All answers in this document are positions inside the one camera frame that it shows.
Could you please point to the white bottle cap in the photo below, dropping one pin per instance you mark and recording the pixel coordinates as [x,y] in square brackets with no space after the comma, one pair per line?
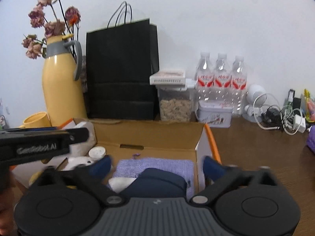
[97,153]

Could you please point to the clear food container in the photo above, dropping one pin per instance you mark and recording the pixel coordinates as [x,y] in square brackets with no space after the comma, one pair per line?
[174,108]

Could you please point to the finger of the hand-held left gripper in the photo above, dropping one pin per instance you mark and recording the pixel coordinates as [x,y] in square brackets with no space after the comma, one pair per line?
[41,128]
[77,135]

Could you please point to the black paper bag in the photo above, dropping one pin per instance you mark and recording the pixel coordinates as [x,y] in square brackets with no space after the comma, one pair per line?
[123,78]

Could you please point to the white printed tin box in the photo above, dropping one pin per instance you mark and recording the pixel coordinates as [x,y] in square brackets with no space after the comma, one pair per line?
[214,115]

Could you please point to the colourful snack packet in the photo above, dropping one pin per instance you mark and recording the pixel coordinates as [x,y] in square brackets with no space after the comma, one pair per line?
[310,105]

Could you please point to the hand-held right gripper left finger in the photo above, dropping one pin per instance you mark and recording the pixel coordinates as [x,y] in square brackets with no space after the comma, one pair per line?
[102,166]

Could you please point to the white round speaker figure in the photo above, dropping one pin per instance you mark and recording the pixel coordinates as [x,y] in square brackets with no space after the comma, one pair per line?
[256,92]

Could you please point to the black power adapter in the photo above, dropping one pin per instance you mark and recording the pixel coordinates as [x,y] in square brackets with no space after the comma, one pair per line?
[270,114]

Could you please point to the dried pink flower bouquet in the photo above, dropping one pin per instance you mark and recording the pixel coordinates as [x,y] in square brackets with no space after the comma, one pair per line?
[53,28]

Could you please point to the navy zip pouch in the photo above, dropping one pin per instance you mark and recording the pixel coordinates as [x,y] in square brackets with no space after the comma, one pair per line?
[157,183]

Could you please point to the clear plastic bag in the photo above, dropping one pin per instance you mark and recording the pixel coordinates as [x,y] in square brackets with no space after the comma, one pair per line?
[85,150]

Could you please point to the white charger plug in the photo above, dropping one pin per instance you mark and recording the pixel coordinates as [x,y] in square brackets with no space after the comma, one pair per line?
[299,123]

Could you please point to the yellow mug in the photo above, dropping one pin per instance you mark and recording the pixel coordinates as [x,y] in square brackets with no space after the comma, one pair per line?
[37,120]

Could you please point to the yellow thermos jug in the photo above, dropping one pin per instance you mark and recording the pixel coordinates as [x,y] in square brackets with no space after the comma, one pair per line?
[61,91]

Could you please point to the flat white box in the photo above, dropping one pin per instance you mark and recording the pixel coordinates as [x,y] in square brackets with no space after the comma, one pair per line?
[167,80]

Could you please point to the purple packet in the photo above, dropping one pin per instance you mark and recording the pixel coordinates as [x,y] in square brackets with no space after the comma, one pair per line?
[311,139]

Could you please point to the black upright device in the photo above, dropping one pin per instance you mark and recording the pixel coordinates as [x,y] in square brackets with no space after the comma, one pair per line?
[294,98]

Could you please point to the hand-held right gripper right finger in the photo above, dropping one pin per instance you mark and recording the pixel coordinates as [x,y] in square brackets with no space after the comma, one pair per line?
[212,167]

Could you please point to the purple cloth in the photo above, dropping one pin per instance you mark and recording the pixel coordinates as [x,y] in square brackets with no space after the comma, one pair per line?
[172,164]

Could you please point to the orange cardboard box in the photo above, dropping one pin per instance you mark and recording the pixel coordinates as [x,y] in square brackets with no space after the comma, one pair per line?
[152,137]

